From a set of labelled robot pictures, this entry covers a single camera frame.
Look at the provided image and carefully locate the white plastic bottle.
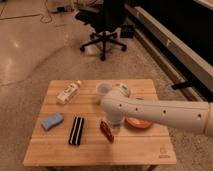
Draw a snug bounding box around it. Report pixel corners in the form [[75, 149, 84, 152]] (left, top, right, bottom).
[[56, 80, 82, 105]]

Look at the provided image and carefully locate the black white striped block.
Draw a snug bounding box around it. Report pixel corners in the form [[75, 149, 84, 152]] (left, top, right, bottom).
[[68, 117, 84, 146]]

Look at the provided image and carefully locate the translucent plastic cup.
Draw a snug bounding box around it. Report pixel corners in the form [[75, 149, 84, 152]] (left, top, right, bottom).
[[96, 82, 112, 103]]

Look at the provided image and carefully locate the dark red pepper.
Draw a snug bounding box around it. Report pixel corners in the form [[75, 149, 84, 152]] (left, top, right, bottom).
[[100, 121, 114, 143]]

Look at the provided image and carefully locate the wooden table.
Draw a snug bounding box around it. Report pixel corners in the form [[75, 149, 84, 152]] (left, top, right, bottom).
[[23, 80, 176, 167]]

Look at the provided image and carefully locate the black office chair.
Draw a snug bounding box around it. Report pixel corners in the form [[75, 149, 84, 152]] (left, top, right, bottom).
[[75, 0, 127, 61]]

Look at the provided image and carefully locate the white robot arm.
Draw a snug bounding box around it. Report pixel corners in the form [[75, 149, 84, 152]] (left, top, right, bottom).
[[101, 83, 213, 138]]

